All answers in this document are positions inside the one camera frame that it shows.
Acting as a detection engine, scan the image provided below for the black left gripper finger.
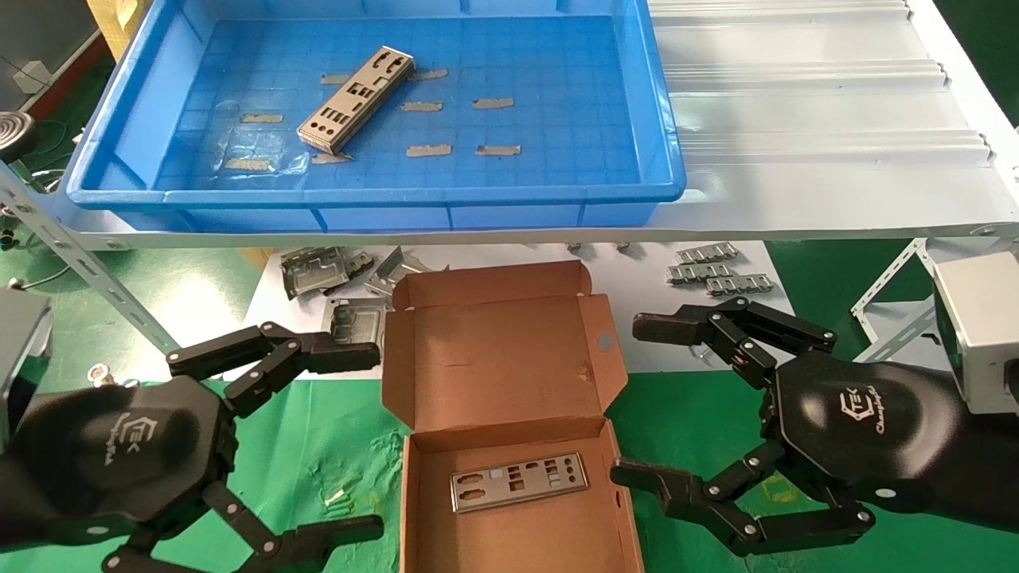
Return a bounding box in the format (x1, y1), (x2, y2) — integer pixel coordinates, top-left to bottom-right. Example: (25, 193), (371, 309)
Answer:
(166, 322), (382, 419)
(102, 477), (386, 573)

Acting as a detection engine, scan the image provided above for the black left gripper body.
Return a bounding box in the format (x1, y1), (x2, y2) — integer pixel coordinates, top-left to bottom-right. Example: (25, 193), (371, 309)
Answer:
(0, 374), (240, 552)

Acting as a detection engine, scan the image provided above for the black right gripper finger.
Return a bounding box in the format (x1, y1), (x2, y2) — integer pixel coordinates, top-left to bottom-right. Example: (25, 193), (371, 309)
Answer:
(633, 297), (838, 391)
(611, 440), (875, 558)

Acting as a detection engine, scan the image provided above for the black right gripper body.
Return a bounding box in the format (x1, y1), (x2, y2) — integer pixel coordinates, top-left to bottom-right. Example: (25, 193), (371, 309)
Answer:
(756, 350), (1019, 532)

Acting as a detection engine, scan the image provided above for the silver metal shield plate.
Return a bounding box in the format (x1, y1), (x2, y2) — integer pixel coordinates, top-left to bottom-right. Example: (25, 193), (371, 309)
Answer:
(450, 452), (590, 515)

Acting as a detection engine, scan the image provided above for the brown cardboard box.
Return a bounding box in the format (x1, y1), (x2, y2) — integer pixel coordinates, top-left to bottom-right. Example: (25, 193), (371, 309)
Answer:
(382, 260), (644, 573)

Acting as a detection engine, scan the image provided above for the metal plates stack in tray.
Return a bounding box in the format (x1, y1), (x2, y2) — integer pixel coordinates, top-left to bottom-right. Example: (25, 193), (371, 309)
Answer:
(297, 45), (416, 154)

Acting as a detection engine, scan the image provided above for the blue plastic tray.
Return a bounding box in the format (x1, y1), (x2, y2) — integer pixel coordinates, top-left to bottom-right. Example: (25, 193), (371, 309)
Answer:
(65, 0), (687, 233)

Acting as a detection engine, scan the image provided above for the small white box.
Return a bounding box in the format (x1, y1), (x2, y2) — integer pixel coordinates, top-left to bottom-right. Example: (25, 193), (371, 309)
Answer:
(12, 60), (53, 93)

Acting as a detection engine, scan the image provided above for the yellow cardboard stack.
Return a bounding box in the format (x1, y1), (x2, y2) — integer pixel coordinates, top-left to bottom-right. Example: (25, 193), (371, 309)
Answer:
(84, 0), (152, 37)

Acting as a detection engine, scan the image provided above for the ribbed metal strip part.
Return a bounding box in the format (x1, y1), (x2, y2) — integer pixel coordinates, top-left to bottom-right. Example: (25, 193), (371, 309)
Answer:
(667, 263), (735, 284)
(706, 274), (776, 297)
(676, 241), (740, 265)

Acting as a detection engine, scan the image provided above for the metal binder clip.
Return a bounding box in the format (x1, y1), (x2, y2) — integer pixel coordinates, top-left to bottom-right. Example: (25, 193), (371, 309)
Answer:
(86, 363), (141, 392)

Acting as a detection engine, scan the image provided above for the white neighbouring shelf rack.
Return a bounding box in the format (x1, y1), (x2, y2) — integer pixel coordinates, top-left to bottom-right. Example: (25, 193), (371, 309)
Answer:
(856, 298), (944, 367)

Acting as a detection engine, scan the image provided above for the green table cloth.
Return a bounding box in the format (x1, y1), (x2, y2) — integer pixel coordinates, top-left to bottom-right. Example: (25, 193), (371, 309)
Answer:
(0, 370), (1019, 573)

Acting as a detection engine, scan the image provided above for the bent metal plate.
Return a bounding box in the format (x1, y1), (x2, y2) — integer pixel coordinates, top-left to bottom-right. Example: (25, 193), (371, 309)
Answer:
(365, 245), (451, 299)

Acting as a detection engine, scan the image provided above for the clear plastic film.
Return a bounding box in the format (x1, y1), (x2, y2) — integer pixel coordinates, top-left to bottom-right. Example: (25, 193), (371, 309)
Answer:
(213, 127), (311, 177)

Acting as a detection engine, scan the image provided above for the round black stool base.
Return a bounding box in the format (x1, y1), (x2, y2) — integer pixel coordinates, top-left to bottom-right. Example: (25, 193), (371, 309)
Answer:
(0, 111), (37, 164)

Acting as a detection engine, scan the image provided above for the square metal frame part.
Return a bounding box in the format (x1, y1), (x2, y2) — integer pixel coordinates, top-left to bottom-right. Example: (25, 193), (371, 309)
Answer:
(321, 297), (389, 346)

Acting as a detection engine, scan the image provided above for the folded metal bracket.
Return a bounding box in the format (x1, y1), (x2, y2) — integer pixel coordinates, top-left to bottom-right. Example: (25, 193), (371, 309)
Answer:
(280, 247), (377, 301)

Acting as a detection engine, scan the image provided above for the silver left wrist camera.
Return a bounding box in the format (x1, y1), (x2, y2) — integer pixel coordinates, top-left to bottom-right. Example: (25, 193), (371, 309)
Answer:
(0, 290), (54, 446)

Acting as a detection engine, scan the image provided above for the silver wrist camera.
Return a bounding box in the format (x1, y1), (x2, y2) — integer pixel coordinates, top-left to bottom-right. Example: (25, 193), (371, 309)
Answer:
(930, 253), (1019, 416)
(0, 290), (54, 446)

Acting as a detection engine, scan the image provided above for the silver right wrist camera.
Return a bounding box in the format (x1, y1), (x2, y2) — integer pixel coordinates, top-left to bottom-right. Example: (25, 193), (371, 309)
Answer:
(930, 253), (1019, 416)

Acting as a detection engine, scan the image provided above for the white perforated rack post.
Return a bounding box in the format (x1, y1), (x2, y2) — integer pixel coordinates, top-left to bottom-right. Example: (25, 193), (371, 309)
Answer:
(0, 163), (182, 357)
(850, 237), (944, 319)

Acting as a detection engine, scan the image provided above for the white floor cable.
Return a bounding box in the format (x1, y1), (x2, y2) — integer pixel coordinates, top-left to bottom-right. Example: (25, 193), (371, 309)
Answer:
(0, 264), (72, 295)

